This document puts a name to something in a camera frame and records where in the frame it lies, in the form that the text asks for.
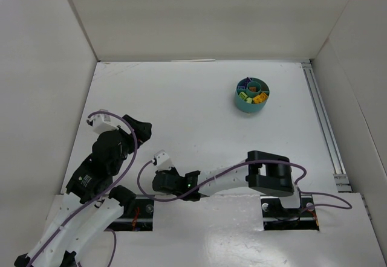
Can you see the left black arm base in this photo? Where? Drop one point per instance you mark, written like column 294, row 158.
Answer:
column 140, row 218

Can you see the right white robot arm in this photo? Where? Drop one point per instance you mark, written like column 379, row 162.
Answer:
column 263, row 172

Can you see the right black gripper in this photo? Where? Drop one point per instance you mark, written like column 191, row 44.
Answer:
column 161, row 183

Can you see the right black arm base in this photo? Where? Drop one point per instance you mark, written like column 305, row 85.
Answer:
column 277, row 218

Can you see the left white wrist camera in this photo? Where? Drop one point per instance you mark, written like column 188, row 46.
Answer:
column 100, row 123

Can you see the yellow orange lego brick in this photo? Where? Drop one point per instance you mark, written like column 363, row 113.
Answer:
column 262, row 97

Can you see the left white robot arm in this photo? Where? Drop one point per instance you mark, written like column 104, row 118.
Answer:
column 93, row 199

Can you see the teal divided round container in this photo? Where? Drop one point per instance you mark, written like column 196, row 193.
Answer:
column 241, row 104

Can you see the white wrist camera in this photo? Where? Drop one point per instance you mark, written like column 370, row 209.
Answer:
column 162, row 161
column 100, row 123

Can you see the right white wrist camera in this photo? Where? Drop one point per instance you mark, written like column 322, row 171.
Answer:
column 162, row 161

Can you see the green square lego brick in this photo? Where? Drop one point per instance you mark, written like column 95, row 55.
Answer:
column 243, row 95

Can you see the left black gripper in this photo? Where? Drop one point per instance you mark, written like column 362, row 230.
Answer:
column 140, row 128

